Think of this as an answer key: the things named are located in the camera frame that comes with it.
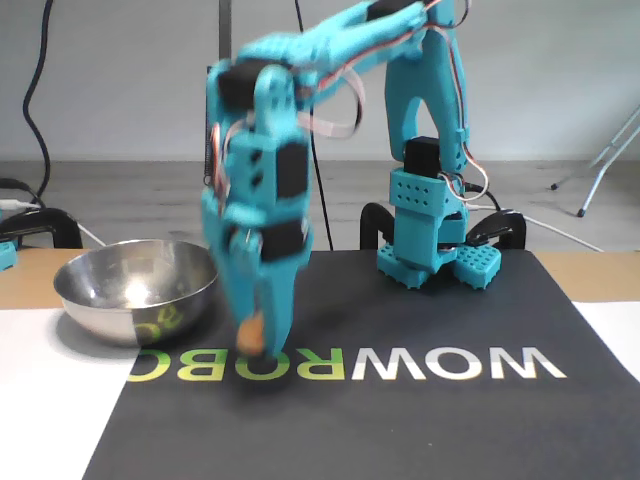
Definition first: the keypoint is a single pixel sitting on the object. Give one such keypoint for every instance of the metal bowl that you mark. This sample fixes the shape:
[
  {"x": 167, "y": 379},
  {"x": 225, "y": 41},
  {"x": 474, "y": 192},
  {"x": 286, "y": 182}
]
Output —
[{"x": 100, "y": 310}]

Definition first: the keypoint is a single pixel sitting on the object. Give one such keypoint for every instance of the small teal printed part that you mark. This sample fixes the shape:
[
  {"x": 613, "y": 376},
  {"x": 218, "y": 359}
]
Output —
[{"x": 7, "y": 255}]

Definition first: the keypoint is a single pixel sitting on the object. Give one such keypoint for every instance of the orange ball with black base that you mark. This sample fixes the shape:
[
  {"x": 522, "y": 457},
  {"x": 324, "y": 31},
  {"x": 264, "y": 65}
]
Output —
[{"x": 250, "y": 332}]

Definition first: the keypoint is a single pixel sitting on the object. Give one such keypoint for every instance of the teal fixed gripper finger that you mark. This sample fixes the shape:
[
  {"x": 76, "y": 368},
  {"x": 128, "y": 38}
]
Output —
[{"x": 240, "y": 285}]

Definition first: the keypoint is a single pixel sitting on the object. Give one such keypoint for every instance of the white sheet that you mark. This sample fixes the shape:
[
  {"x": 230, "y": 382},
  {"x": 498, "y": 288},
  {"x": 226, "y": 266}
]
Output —
[
  {"x": 50, "y": 400},
  {"x": 615, "y": 340}
]

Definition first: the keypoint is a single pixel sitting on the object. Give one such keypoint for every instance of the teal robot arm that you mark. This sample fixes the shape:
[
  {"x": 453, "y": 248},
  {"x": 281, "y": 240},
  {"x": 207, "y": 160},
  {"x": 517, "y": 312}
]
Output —
[{"x": 435, "y": 100}]

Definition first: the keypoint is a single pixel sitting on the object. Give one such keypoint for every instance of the teal gripper body black motor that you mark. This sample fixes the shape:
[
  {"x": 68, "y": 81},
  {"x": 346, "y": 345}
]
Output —
[{"x": 260, "y": 272}]

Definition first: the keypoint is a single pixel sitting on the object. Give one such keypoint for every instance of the white stand legs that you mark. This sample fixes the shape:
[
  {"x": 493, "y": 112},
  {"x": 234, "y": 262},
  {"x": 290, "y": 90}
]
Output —
[{"x": 595, "y": 187}]

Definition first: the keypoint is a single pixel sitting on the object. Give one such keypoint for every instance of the black table clamp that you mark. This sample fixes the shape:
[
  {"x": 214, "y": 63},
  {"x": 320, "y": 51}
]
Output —
[
  {"x": 50, "y": 220},
  {"x": 370, "y": 220},
  {"x": 505, "y": 222}
]

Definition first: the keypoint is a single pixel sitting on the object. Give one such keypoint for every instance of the black mat with WOWROBO print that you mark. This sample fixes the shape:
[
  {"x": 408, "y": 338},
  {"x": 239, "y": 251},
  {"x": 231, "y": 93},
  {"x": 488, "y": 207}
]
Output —
[{"x": 350, "y": 425}]

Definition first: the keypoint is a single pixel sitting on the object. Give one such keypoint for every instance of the teal moving gripper finger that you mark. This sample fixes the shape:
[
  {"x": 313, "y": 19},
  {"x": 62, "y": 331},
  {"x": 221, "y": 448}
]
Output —
[{"x": 280, "y": 300}]

